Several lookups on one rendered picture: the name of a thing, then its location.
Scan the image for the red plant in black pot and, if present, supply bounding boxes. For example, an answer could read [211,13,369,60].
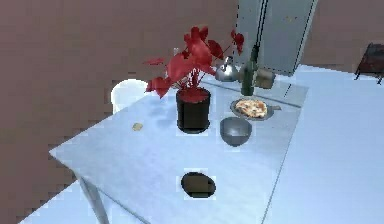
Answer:
[143,26,245,135]

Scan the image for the pale blue table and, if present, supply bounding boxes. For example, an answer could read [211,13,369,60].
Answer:
[49,73,310,224]

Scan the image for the grey metal bowl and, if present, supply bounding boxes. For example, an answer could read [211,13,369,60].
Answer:
[219,116,253,148]

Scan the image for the silver kettle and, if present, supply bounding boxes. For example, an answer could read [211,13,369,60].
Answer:
[214,55,240,83]

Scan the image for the grey pan with food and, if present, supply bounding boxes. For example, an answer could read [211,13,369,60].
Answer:
[230,98,283,122]

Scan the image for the green glass bottle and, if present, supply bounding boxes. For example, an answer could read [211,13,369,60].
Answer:
[240,44,260,97]

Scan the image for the white round bin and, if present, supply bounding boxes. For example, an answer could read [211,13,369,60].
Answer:
[110,78,149,115]

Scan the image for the brown potato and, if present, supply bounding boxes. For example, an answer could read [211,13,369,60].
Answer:
[180,171,217,198]

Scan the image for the brown bread loaf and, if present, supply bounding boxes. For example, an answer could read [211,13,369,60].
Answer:
[254,68,277,90]

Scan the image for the grey fridge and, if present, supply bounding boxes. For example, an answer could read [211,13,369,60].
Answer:
[233,0,319,77]

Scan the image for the dark chair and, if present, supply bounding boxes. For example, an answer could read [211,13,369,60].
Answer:
[354,42,384,86]

